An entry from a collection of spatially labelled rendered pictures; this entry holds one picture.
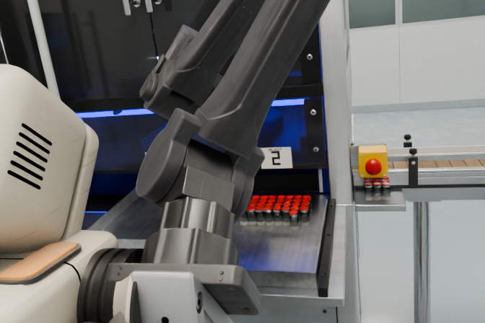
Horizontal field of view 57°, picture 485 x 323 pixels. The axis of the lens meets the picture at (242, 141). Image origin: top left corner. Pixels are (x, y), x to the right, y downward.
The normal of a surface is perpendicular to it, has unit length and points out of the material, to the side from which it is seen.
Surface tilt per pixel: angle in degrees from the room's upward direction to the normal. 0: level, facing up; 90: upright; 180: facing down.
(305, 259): 0
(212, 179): 58
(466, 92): 90
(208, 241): 52
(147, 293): 82
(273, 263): 0
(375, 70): 90
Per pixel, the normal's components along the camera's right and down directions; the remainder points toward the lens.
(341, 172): -0.23, 0.29
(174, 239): -0.31, -0.58
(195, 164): 0.58, -0.43
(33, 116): 0.97, -0.05
